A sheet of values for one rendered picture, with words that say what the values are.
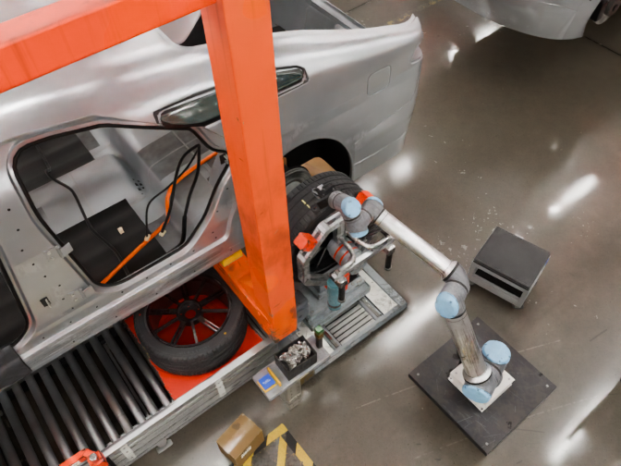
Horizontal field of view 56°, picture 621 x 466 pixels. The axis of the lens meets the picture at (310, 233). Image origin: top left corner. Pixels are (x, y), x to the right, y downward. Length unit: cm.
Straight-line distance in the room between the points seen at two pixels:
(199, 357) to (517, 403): 181
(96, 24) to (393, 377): 288
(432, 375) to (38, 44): 275
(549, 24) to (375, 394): 307
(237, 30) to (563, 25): 361
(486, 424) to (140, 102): 246
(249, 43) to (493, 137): 369
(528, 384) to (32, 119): 290
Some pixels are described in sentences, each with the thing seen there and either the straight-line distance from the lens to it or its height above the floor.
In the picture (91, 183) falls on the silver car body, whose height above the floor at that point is 94.
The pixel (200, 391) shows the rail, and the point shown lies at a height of 39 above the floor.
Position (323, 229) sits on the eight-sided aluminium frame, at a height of 111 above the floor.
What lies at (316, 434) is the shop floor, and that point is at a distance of 375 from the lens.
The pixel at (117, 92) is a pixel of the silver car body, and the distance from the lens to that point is 270.
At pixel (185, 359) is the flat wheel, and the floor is 50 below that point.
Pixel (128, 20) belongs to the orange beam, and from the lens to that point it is 172.
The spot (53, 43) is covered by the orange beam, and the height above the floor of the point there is 269.
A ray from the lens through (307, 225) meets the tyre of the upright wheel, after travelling 309.
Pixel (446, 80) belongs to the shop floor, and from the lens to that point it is 585.
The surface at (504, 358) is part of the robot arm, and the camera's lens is 335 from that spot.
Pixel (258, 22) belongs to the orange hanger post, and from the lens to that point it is 191.
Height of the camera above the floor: 355
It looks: 53 degrees down
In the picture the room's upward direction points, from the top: 2 degrees counter-clockwise
